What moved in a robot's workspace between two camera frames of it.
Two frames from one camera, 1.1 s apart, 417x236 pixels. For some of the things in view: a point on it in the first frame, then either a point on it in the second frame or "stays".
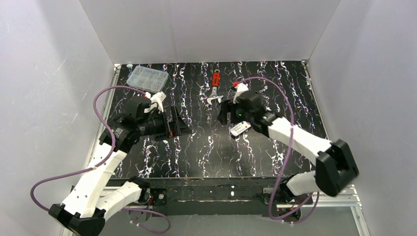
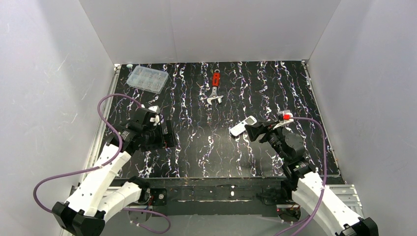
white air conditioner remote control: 235,131 stays
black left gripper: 171,125 → 167,134
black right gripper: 230,112 → 260,132
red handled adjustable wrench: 216,82 stays
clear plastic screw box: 147,78 stays
